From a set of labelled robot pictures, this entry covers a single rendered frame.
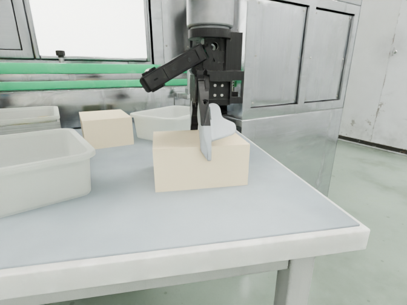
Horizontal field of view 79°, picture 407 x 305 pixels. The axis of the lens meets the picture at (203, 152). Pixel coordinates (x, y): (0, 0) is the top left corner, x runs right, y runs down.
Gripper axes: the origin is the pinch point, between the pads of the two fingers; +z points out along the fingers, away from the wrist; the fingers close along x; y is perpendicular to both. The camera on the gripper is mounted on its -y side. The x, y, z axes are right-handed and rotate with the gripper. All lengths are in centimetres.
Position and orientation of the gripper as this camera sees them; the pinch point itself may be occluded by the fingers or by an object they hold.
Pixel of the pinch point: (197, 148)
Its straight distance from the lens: 46.0
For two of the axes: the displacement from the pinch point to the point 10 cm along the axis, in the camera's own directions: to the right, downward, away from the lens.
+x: -1.8, -3.1, 9.3
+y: 9.8, -0.5, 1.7
